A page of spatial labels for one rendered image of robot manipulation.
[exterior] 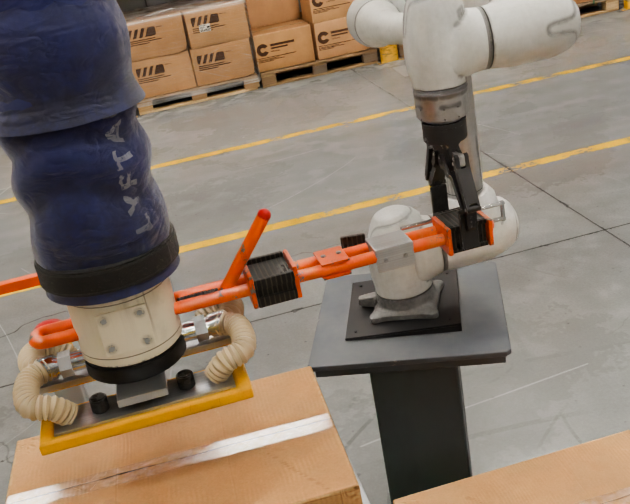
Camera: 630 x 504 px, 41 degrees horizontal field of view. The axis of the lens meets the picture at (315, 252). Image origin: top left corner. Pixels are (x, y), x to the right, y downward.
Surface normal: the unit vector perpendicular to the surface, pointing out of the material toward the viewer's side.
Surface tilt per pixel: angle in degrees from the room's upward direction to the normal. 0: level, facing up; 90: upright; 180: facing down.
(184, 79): 90
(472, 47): 93
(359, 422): 0
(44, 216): 75
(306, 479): 0
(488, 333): 0
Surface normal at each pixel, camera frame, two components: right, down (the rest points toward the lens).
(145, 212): 0.82, -0.21
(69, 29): 0.52, 0.09
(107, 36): 0.85, 0.07
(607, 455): -0.16, -0.90
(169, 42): 0.23, 0.36
